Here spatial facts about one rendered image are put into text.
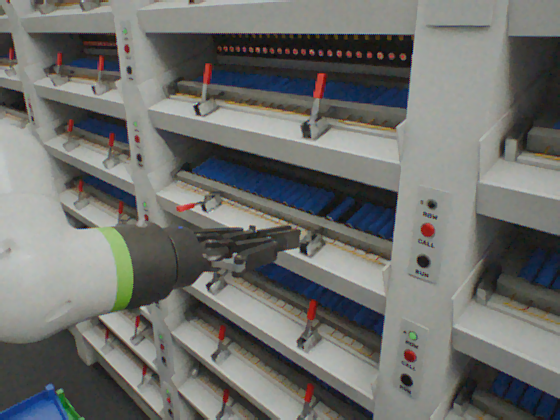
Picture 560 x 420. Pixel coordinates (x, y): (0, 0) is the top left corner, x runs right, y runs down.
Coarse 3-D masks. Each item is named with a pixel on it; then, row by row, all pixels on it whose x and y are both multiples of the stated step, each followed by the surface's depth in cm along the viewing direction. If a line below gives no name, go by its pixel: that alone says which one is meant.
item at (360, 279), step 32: (192, 160) 107; (160, 192) 102; (192, 192) 98; (224, 224) 86; (256, 224) 83; (288, 256) 76; (320, 256) 72; (352, 256) 71; (352, 288) 68; (384, 288) 64
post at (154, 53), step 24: (120, 0) 91; (120, 48) 96; (144, 48) 91; (168, 48) 95; (192, 48) 99; (144, 72) 92; (144, 120) 97; (144, 144) 99; (168, 144) 101; (192, 144) 106; (216, 144) 111; (144, 192) 106; (168, 216) 106; (168, 312) 114; (168, 336) 118; (168, 384) 127; (192, 408) 131
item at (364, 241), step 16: (192, 176) 99; (224, 192) 91; (240, 192) 89; (256, 208) 86; (272, 208) 82; (288, 208) 81; (288, 224) 79; (304, 224) 78; (320, 224) 75; (336, 224) 74; (336, 240) 74; (352, 240) 71; (368, 240) 69; (384, 240) 68; (384, 256) 68
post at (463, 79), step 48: (432, 48) 49; (480, 48) 45; (528, 48) 50; (432, 96) 50; (480, 96) 47; (432, 144) 52; (480, 240) 56; (432, 288) 57; (384, 336) 65; (432, 336) 59; (384, 384) 67; (432, 384) 61
